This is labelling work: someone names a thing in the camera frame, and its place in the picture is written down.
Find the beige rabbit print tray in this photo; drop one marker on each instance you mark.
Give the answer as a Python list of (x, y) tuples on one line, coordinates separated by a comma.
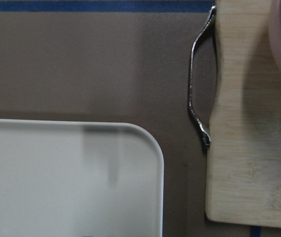
[(79, 179)]

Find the bamboo cutting board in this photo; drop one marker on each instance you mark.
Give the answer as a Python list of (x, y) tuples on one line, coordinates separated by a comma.
[(244, 159)]

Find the metal cutting board handle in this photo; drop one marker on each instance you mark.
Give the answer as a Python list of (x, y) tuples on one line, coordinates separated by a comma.
[(204, 134)]

